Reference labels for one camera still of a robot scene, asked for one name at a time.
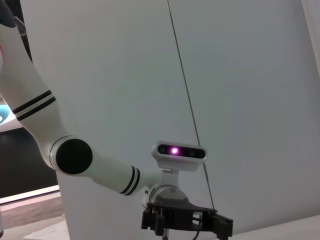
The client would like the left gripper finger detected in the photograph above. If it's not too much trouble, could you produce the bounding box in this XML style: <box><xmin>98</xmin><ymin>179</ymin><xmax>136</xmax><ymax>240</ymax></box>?
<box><xmin>211</xmin><ymin>212</ymin><xmax>235</xmax><ymax>239</ymax></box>
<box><xmin>141</xmin><ymin>208</ymin><xmax>166</xmax><ymax>236</ymax></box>

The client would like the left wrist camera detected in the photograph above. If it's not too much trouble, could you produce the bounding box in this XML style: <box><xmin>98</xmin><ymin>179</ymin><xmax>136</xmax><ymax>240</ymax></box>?
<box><xmin>150</xmin><ymin>140</ymin><xmax>208</xmax><ymax>173</ymax></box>

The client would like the silver left camera bracket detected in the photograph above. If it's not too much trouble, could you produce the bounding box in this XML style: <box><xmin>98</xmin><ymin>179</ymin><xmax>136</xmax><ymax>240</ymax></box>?
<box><xmin>159</xmin><ymin>168</ymin><xmax>180</xmax><ymax>187</ymax></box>

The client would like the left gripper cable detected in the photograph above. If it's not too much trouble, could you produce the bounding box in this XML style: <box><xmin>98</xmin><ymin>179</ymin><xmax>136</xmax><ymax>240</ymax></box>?
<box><xmin>161</xmin><ymin>228</ymin><xmax>201</xmax><ymax>240</ymax></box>

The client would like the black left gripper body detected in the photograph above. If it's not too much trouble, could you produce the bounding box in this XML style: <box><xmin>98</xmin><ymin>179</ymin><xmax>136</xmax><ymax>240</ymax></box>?
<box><xmin>146</xmin><ymin>201</ymin><xmax>218</xmax><ymax>232</ymax></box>

